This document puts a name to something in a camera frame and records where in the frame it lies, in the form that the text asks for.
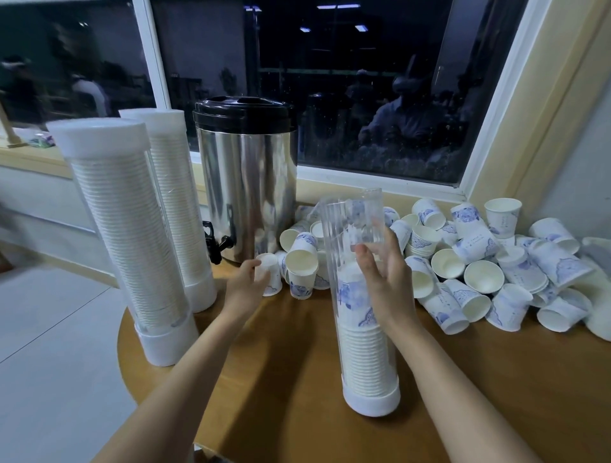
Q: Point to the person's right forearm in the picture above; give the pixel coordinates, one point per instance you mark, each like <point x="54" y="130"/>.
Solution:
<point x="463" y="396"/>

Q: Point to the person's right hand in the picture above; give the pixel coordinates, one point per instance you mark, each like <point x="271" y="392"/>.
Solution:
<point x="387" y="286"/>

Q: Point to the single blue-printed paper cup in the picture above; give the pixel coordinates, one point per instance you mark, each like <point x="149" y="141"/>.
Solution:
<point x="271" y="272"/>

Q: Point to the stainless steel water dispenser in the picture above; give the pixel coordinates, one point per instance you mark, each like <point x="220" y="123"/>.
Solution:
<point x="248" y="176"/>

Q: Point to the white framed window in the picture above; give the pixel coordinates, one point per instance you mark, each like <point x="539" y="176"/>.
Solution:
<point x="363" y="86"/>

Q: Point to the translucent plastic box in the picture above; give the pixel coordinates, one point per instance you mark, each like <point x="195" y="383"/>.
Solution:
<point x="597" y="296"/>

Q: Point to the nested stack of paper cups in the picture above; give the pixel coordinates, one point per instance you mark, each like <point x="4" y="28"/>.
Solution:
<point x="181" y="210"/>
<point x="368" y="353"/>
<point x="124" y="238"/>

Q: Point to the pile of paper cups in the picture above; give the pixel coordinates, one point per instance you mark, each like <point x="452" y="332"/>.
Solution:
<point x="477" y="267"/>

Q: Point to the person's left hand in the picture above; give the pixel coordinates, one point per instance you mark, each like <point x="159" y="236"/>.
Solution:
<point x="244" y="291"/>

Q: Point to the person's left forearm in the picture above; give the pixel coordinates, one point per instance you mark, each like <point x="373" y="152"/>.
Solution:
<point x="181" y="401"/>

